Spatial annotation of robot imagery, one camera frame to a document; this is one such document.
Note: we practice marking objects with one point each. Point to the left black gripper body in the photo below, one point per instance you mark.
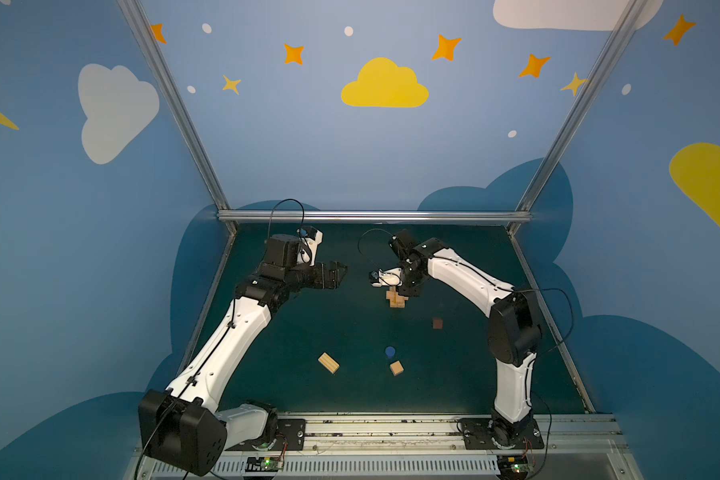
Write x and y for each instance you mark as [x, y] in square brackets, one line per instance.
[325, 275]

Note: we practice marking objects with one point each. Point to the wide wood block front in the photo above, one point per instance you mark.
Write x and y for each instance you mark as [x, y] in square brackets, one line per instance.
[328, 362]

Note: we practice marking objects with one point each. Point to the small wood cube front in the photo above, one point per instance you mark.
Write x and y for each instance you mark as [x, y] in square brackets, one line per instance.
[396, 368]

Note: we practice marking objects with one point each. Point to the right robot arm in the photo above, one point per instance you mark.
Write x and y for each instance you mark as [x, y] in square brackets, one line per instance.
[514, 323]

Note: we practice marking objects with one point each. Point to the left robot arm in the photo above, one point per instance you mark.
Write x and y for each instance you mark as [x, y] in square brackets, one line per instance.
[183, 425]

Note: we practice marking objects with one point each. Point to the rear horizontal aluminium bar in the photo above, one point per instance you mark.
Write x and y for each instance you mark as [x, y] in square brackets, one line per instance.
[372, 217]

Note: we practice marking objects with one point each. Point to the left controller board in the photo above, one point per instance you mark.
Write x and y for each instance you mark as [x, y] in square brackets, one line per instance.
[263, 465]

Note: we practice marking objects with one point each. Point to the controller board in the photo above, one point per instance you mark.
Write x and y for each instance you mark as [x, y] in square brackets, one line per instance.
[513, 468]
[263, 465]

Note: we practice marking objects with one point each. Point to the right controller board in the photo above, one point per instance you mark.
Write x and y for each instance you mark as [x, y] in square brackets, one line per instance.
[513, 468]

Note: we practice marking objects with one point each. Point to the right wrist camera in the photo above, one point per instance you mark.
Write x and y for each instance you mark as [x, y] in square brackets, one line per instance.
[386, 278]

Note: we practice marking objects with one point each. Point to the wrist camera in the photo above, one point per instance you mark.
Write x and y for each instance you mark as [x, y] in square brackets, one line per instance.
[283, 250]
[386, 278]

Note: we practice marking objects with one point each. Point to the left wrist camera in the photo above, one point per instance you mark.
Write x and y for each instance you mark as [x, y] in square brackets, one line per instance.
[283, 250]

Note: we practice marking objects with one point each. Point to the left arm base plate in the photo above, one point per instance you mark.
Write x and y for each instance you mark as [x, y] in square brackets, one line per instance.
[289, 430]

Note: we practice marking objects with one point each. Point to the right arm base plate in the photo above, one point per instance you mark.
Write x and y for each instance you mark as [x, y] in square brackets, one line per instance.
[483, 433]

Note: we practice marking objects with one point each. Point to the left diagonal aluminium post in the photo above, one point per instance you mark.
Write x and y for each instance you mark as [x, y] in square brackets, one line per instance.
[141, 29]

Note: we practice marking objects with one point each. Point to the diagonal aluminium post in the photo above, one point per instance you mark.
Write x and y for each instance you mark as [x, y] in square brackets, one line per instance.
[609, 56]
[141, 29]

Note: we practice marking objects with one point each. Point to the aluminium rail front frame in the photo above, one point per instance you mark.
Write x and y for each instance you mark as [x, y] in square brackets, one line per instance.
[429, 446]

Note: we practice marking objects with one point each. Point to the right diagonal aluminium post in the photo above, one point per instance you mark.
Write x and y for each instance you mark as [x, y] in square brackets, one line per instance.
[609, 56]

